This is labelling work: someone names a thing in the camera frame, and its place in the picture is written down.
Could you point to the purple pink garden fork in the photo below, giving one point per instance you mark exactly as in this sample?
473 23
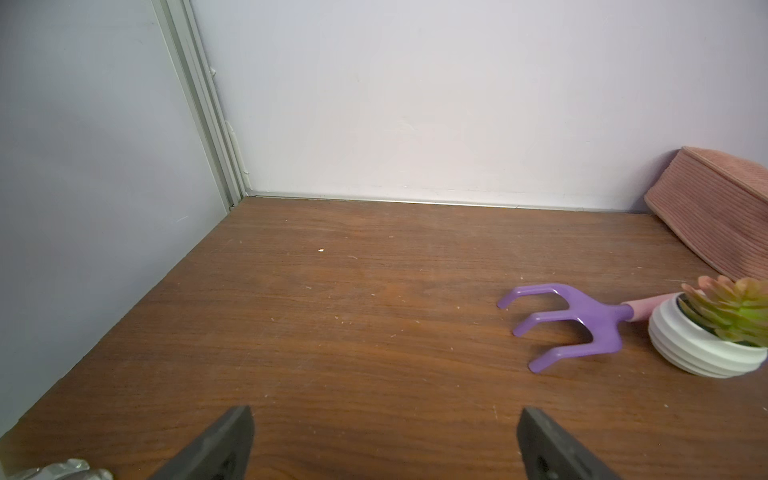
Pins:
600 319

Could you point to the silver foil object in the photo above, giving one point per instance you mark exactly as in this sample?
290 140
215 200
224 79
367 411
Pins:
71 469

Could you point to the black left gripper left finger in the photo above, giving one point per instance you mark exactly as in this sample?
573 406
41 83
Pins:
221 451

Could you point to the succulent in white pot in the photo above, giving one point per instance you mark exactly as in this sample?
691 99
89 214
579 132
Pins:
717 328

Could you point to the pink corduroy bag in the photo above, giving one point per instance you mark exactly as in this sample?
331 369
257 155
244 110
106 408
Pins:
716 204

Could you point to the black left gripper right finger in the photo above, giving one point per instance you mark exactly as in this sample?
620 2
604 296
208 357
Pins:
550 452

